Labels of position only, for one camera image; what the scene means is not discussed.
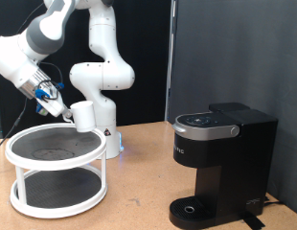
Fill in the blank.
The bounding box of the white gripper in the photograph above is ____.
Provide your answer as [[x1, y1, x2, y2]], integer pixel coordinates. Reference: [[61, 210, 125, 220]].
[[36, 86, 74, 121]]

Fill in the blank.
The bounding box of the white mug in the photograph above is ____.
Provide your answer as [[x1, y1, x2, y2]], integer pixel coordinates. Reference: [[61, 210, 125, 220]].
[[61, 101, 98, 134]]

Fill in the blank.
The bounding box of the black Keurig coffee machine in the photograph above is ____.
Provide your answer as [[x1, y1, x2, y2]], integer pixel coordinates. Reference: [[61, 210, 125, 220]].
[[169, 102, 279, 230]]

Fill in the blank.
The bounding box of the white two-tier turntable rack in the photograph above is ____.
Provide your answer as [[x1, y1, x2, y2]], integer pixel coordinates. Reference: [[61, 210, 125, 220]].
[[4, 123, 108, 219]]

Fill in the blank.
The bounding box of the black curtain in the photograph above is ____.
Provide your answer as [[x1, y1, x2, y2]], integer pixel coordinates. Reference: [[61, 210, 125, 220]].
[[0, 0, 172, 139]]

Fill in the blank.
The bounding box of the vertical metal pole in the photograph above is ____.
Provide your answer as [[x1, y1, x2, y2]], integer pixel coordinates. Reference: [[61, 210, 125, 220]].
[[164, 0, 179, 123]]

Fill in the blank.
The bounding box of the dark grey backdrop panel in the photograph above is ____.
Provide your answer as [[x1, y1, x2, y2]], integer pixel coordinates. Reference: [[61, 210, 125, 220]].
[[169, 0, 297, 217]]

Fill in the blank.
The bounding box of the black tape strip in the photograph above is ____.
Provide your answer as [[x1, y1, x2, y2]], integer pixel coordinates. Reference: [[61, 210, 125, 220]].
[[242, 215, 266, 230]]

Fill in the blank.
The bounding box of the blue mounted wrist camera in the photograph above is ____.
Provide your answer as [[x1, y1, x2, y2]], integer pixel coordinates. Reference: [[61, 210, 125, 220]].
[[34, 102, 49, 118]]

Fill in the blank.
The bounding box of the blue cable clip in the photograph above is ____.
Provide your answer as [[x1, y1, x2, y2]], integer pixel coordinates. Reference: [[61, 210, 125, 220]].
[[34, 81, 65, 101]]

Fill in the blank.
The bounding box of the black cable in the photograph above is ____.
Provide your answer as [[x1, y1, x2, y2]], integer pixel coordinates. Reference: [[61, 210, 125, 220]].
[[0, 3, 65, 151]]

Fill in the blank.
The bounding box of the black power cord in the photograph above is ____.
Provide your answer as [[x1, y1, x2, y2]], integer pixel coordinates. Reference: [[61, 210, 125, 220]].
[[263, 195, 286, 207]]

